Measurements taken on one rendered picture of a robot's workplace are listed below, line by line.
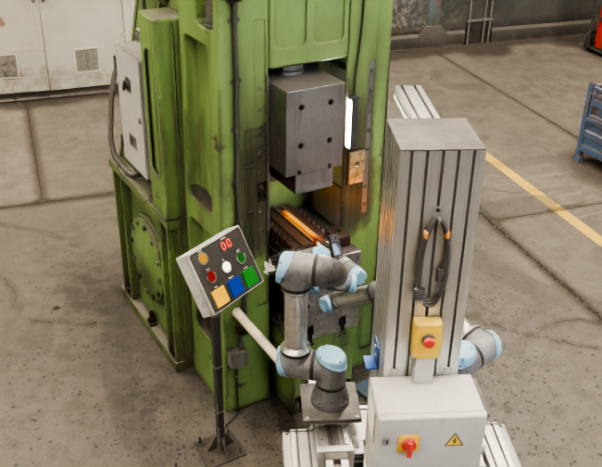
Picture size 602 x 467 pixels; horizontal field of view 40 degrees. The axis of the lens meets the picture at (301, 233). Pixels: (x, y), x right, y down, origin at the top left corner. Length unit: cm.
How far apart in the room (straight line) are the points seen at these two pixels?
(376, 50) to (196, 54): 83
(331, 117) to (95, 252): 272
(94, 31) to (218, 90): 535
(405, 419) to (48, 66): 690
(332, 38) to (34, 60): 547
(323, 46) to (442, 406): 180
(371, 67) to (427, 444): 193
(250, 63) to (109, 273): 251
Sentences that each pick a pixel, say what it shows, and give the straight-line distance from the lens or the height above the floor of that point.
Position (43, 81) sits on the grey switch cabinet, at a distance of 899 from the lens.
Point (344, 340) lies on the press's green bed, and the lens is 435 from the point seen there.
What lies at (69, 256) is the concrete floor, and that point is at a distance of 602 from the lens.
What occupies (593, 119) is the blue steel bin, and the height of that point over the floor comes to 42.
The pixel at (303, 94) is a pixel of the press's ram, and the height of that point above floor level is 175.
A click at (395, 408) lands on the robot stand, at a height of 123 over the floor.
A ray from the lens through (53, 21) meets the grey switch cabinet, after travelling 883.
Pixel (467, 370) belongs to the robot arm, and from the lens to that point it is 325.
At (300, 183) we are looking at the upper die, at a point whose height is 132.
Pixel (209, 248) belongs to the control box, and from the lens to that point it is 357.
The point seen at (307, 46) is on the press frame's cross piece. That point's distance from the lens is 376.
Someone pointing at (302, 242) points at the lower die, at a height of 99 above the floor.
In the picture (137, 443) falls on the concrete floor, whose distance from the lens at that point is 439.
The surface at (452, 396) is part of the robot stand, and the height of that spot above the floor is 123.
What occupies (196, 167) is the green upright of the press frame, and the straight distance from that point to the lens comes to 413.
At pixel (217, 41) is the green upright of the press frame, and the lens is 356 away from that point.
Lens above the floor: 294
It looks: 29 degrees down
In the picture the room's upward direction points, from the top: 1 degrees clockwise
